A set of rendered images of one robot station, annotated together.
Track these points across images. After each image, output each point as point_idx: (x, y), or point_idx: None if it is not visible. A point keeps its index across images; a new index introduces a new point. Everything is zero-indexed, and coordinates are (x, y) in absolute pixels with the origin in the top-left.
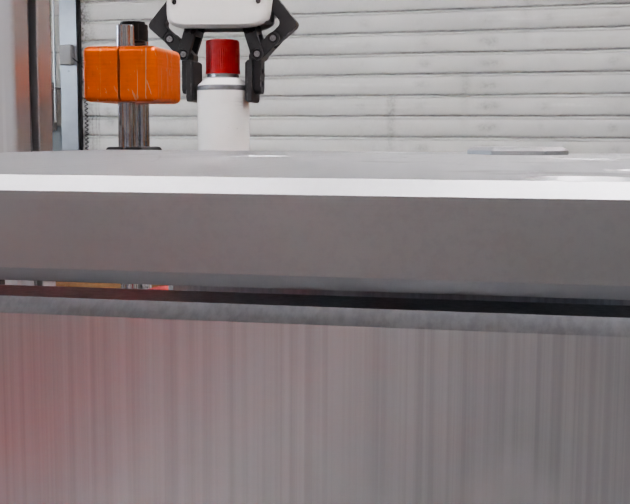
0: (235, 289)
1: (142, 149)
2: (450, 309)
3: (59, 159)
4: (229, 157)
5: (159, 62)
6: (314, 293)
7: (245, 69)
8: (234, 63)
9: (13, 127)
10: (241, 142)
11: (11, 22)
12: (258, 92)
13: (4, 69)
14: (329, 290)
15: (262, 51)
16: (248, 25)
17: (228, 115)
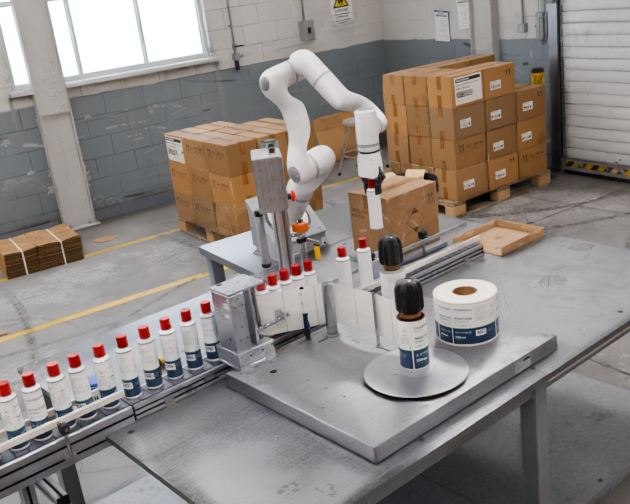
0: None
1: (300, 239)
2: (223, 295)
3: (226, 284)
4: (234, 283)
5: (300, 227)
6: None
7: (374, 187)
8: (373, 185)
9: (281, 237)
10: (375, 204)
11: (279, 223)
12: (378, 192)
13: (279, 229)
14: None
15: (377, 183)
16: (372, 178)
17: (371, 198)
